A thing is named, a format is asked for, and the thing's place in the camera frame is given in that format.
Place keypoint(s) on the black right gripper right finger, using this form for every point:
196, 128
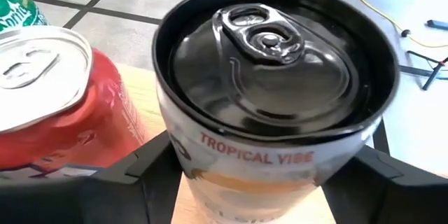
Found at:
385, 199

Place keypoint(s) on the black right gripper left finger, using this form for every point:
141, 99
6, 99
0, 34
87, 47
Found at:
87, 199

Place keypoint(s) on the red soda can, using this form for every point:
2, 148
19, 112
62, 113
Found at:
87, 122

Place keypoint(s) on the cream can with black lid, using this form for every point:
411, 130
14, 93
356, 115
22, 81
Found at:
266, 87

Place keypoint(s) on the green Sprite can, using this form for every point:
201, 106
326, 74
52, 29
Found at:
17, 10

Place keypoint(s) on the wooden shelf with black legs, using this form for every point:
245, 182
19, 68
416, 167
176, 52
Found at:
143, 91

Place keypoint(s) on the black tripod stand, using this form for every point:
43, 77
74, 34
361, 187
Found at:
428, 80

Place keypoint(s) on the dark blue flat bar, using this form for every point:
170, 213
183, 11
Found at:
437, 24

